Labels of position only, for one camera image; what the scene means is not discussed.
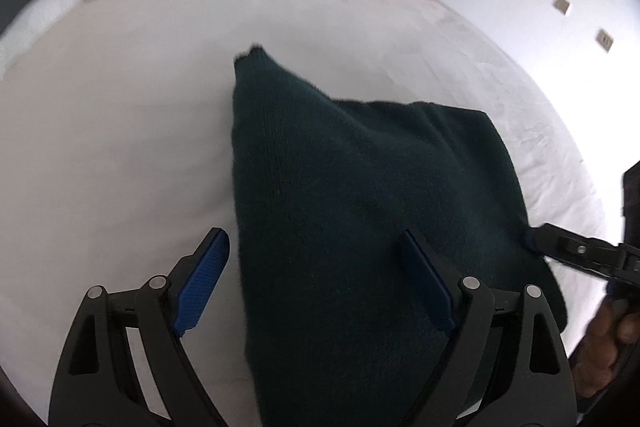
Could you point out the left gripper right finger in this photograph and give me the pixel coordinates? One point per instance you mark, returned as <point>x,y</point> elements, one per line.
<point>504,363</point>

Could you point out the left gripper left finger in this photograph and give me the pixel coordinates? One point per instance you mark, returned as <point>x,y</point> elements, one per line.
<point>123,362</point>

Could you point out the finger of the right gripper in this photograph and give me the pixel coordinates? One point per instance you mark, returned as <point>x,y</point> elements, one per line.
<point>581,253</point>

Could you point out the dark green sweater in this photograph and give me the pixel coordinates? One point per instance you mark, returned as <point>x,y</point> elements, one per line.
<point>323,190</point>

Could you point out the right hand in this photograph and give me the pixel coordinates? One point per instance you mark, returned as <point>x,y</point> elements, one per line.
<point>609,331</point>

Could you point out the white bed sheet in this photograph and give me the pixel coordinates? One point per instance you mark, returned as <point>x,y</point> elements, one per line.
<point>116,153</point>

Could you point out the white pillow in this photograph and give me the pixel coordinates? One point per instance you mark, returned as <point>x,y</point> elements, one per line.
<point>29,25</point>

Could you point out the wall switch plate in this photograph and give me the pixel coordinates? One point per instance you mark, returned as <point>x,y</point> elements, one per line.
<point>605,40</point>
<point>561,6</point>

